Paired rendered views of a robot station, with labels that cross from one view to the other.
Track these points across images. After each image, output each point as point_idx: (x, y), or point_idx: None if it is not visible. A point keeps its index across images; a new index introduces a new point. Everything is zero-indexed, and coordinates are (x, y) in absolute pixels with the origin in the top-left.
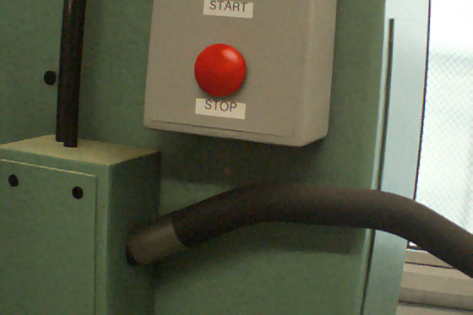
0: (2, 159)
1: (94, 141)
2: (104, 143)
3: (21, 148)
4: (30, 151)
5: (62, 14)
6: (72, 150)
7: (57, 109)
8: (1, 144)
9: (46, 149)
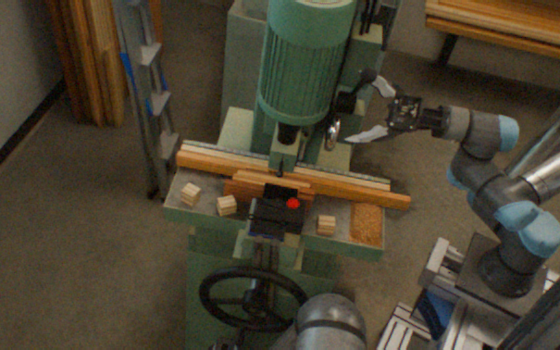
0: (381, 44)
1: (354, 30)
2: (355, 28)
3: (379, 39)
4: (380, 37)
5: (369, 6)
6: (372, 31)
7: (364, 28)
8: (379, 43)
9: (375, 35)
